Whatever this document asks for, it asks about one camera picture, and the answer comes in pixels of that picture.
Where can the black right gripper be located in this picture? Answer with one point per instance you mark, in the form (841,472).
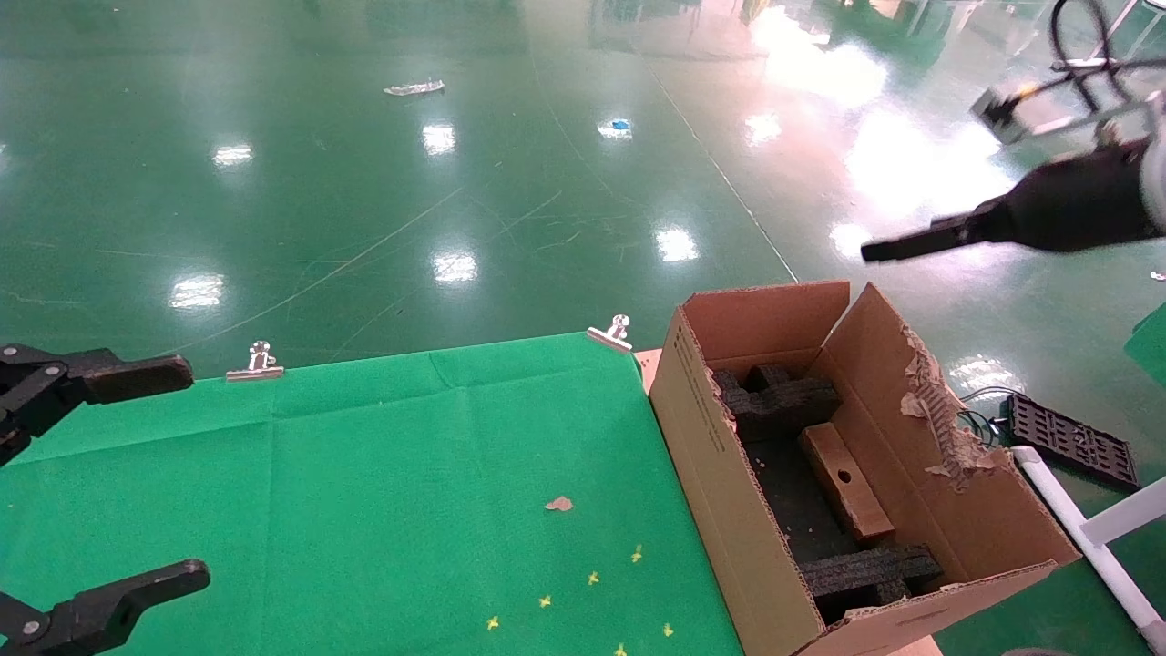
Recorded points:
(1075,205)

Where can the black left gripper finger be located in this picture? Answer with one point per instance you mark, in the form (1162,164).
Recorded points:
(118,375)
(118,597)

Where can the small brown cardboard box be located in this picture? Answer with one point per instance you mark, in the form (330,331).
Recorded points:
(847,487)

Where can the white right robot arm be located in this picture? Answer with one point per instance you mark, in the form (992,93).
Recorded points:
(1155,164)

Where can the large open cardboard carton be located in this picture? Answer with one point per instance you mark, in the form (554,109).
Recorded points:
(720,510)

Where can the small cardboard scrap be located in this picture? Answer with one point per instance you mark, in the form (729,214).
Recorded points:
(558,503)

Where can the silver binder clip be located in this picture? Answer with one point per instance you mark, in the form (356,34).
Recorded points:
(260,364)
(612,335)

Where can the white bar on floor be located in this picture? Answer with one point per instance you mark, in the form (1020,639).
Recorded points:
(1093,64)

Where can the green felt cloth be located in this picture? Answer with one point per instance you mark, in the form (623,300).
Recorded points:
(346,492)

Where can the black plastic grid tray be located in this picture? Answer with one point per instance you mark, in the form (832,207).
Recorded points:
(1075,442)

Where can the green sheet on floor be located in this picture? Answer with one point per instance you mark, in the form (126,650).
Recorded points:
(1150,346)

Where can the black foam bottom pad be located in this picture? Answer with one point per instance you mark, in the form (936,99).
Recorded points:
(783,492)

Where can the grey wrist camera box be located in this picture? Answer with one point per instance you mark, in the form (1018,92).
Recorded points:
(1000,111)

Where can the grey metal camera bracket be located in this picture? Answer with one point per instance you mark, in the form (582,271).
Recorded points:
(1084,117)

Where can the white pipe frame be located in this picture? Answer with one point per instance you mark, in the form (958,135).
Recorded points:
(1093,538)

